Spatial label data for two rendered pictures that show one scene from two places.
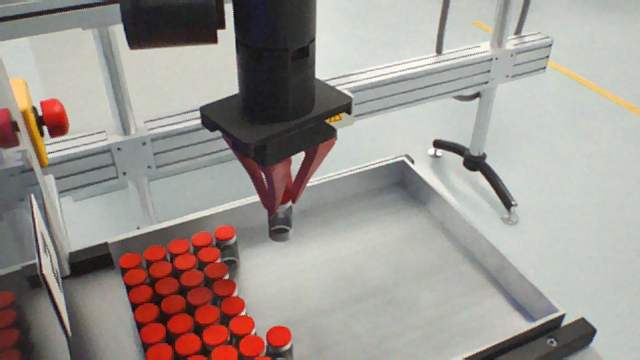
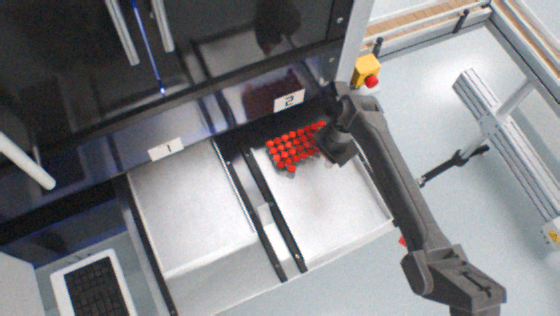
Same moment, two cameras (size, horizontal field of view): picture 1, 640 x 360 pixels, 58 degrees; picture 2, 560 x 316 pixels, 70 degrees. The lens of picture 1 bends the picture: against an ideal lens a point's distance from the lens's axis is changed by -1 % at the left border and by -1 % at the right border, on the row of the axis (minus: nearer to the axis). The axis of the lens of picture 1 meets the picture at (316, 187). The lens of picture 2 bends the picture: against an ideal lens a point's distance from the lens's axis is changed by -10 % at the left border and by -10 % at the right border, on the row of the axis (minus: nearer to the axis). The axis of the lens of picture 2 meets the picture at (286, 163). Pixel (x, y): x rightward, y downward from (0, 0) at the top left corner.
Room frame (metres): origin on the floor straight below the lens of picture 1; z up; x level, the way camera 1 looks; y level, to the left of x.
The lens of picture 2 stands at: (0.22, -0.44, 1.99)
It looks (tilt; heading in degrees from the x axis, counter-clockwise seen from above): 65 degrees down; 83
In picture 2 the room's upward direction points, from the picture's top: 8 degrees clockwise
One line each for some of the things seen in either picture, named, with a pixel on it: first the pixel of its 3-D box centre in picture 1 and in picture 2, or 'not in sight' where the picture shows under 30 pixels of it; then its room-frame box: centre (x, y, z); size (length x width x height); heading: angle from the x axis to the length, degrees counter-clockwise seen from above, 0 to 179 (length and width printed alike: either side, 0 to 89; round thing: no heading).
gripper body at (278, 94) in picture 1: (276, 80); (337, 139); (0.39, 0.03, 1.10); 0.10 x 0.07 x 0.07; 130
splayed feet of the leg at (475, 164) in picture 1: (472, 169); not in sight; (1.71, -0.57, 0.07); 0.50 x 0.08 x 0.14; 26
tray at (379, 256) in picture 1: (321, 287); (320, 185); (0.37, -0.01, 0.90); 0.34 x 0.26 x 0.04; 115
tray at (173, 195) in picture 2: not in sight; (186, 197); (0.01, -0.05, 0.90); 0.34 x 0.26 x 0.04; 116
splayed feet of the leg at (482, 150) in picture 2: not in sight; (457, 161); (1.20, 0.46, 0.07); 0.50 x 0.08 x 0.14; 26
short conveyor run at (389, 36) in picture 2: not in sight; (407, 25); (0.69, 0.57, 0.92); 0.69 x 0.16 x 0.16; 26
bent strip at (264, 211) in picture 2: not in sight; (273, 231); (0.25, -0.14, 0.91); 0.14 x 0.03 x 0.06; 116
